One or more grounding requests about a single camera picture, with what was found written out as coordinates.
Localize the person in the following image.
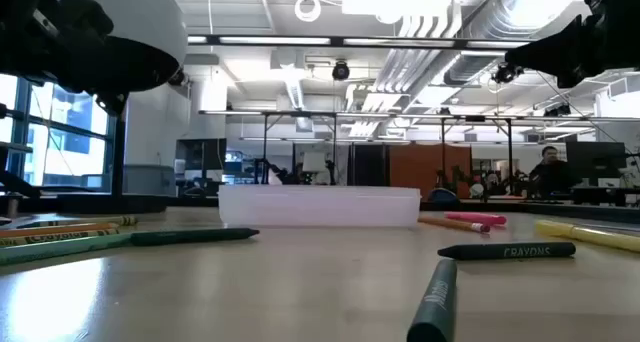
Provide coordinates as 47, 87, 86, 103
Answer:
528, 145, 584, 199

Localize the black background rig frame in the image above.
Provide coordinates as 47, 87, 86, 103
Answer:
198, 109, 516, 187

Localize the pink marker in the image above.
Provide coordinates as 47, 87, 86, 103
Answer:
443, 211, 508, 227

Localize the white coiled cable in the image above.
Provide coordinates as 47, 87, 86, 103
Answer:
293, 0, 323, 24

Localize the clear supply box pink lid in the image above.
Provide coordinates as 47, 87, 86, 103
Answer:
218, 184, 422, 229

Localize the yellow highlighter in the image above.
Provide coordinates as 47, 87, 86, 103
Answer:
534, 219, 640, 255

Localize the grey cabinet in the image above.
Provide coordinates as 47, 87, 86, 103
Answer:
123, 163, 177, 198

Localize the yellow-green Crayola crayon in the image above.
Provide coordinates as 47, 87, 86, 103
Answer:
17, 215, 139, 230
0, 228, 121, 248

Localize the orange pencil pink eraser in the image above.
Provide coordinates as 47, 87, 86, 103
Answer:
417, 216, 492, 234

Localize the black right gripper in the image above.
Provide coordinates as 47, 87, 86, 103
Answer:
504, 0, 640, 89

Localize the black overhead camera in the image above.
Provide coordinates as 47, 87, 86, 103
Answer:
331, 60, 351, 82

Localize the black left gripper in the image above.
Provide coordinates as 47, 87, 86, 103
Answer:
19, 0, 114, 94

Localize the dark crayon CRAYONS print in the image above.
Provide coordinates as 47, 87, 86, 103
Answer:
437, 241, 578, 262

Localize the black computer monitor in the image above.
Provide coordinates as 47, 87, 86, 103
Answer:
565, 141, 627, 188

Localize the orange partition wall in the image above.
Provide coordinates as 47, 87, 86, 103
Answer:
389, 143, 474, 199

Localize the white globe table lamp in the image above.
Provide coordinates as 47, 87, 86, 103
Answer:
54, 0, 189, 215

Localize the dark green crayon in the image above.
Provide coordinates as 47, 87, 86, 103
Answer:
130, 227, 261, 247
406, 258, 459, 342

